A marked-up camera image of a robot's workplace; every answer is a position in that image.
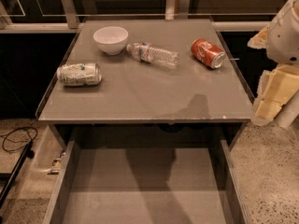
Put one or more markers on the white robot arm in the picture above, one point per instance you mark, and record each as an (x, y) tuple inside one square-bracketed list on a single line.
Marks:
[(278, 90)]

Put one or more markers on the clear plastic water bottle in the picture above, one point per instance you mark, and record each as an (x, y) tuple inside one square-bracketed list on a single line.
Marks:
[(148, 53)]

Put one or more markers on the metal rail bracket left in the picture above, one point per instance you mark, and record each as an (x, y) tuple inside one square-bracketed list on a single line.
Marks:
[(70, 14)]

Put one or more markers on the white post on floor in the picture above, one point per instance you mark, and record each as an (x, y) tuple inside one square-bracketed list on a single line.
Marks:
[(288, 113)]

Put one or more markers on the grey cabinet with top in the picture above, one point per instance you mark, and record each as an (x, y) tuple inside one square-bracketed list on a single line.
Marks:
[(132, 92)]

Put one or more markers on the metal rail bracket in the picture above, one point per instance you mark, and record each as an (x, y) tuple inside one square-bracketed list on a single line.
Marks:
[(177, 9), (70, 14)]

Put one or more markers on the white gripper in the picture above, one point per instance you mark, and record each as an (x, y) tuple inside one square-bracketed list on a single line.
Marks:
[(284, 37)]

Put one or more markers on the grey open top drawer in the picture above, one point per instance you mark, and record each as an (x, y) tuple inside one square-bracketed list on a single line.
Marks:
[(141, 174)]

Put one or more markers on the silver green soda can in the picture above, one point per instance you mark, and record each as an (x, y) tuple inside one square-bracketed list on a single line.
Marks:
[(79, 74)]

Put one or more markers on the white ceramic bowl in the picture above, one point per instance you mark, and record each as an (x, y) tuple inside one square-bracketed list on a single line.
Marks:
[(112, 40)]

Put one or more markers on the metal rail bracket centre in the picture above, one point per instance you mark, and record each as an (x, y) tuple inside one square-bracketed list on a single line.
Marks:
[(177, 9)]

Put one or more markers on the red soda can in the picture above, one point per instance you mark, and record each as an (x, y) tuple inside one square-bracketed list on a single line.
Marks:
[(207, 53)]

